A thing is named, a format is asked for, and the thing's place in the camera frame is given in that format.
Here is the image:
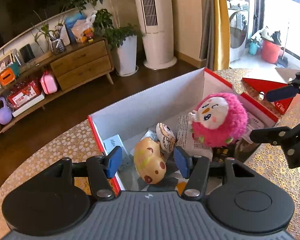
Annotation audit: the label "white blue small carton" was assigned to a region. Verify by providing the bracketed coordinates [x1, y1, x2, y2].
[103, 134, 133, 172]

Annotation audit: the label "black snack packet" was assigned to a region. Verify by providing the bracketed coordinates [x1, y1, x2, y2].
[212, 138, 260, 163]

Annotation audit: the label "cartoon face egg toy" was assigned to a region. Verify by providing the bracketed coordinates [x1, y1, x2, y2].
[156, 122, 176, 154]

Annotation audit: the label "spotted cream pig toy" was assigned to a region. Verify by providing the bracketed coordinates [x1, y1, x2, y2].
[134, 137, 166, 184]

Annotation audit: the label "pink plush bird toy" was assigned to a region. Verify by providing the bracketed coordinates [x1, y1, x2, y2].
[188, 93, 248, 148]

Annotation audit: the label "red box lid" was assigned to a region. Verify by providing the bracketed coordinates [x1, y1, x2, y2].
[243, 77, 299, 114]

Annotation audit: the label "red bucket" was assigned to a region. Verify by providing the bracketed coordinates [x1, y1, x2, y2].
[261, 40, 281, 64]

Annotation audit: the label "red cardboard box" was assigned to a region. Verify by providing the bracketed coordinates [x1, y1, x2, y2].
[87, 67, 282, 197]

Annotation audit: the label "yellow curtain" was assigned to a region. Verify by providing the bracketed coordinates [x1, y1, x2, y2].
[213, 0, 230, 71]

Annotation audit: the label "white washing machine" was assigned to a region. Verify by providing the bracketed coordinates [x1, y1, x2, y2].
[226, 0, 249, 62]

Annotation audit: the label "pink small case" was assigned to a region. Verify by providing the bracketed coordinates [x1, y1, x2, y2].
[40, 71, 58, 94]

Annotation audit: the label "red gift box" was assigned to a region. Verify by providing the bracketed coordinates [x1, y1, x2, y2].
[7, 79, 45, 118]

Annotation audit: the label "purple kettlebell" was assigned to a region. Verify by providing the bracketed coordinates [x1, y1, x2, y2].
[0, 97, 13, 125]

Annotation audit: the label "wooden tv sideboard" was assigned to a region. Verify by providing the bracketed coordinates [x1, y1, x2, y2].
[0, 37, 114, 134]

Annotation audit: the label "orange box on sideboard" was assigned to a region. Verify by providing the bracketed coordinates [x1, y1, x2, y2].
[0, 67, 15, 86]

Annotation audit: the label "white planter green plant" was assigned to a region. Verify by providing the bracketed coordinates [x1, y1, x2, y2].
[94, 9, 142, 77]

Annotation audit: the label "black speaker box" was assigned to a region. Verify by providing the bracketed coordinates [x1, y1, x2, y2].
[19, 44, 35, 63]

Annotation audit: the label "framed photo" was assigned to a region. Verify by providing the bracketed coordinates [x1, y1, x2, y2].
[0, 54, 13, 73]

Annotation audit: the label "glass vase with plant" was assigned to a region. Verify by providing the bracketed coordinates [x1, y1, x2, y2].
[31, 11, 65, 51]

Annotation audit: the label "snack bags on sideboard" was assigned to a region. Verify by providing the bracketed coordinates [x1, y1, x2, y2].
[65, 11, 97, 43]

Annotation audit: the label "white tower air conditioner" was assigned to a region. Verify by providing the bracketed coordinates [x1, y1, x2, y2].
[135, 0, 177, 70]

